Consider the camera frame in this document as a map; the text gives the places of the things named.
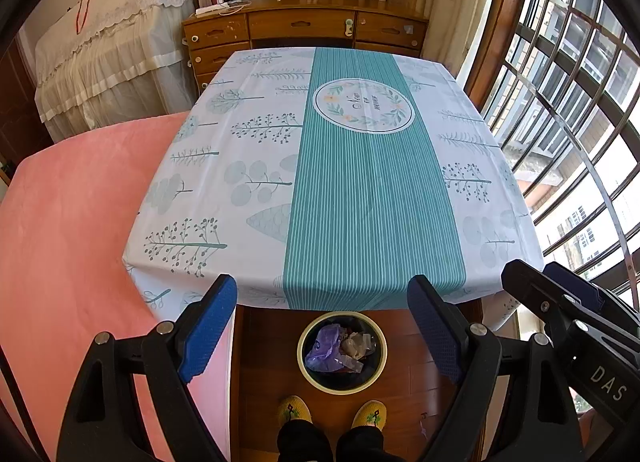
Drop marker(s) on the white power strip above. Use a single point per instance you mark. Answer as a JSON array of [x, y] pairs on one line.
[[212, 9]]

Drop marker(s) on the person's left leg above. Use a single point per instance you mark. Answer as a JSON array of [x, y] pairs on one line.
[[302, 442]]

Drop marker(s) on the person's right leg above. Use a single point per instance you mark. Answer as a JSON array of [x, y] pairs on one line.
[[360, 444]]

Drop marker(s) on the dark wooden door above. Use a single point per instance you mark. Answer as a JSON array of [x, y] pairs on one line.
[[20, 107]]

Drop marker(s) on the person's leg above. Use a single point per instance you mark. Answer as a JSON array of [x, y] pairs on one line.
[[302, 442], [360, 444]]

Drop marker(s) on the leaf print teal tablecloth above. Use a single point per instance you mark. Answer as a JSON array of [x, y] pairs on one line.
[[370, 192]]

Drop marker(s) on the purple plastic bag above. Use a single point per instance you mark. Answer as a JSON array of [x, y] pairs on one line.
[[325, 349]]

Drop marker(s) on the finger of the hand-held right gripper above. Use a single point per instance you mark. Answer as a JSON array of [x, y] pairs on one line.
[[540, 292], [585, 287]]

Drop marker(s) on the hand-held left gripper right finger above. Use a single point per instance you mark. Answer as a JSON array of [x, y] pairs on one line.
[[435, 327]]

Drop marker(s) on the lace covered furniture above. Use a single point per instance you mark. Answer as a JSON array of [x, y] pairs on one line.
[[115, 42]]

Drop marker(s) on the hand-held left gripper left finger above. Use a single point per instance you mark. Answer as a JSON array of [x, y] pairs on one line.
[[210, 327]]

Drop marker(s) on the white drawer safety lock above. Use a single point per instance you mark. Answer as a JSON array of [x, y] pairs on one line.
[[348, 27]]

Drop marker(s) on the pink bed cover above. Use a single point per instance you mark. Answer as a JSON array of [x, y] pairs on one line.
[[75, 242]]

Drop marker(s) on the wooden window frame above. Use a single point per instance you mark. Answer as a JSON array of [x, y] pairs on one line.
[[500, 17]]

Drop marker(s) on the yellow knitted slipper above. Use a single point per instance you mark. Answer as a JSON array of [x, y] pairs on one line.
[[369, 413], [295, 409]]

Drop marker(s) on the wooden dresser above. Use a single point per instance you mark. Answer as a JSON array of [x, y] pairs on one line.
[[300, 25]]

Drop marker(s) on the metal window grille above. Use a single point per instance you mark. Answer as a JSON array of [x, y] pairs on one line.
[[575, 92]]

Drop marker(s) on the round black trash bin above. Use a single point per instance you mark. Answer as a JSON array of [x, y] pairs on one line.
[[340, 378]]

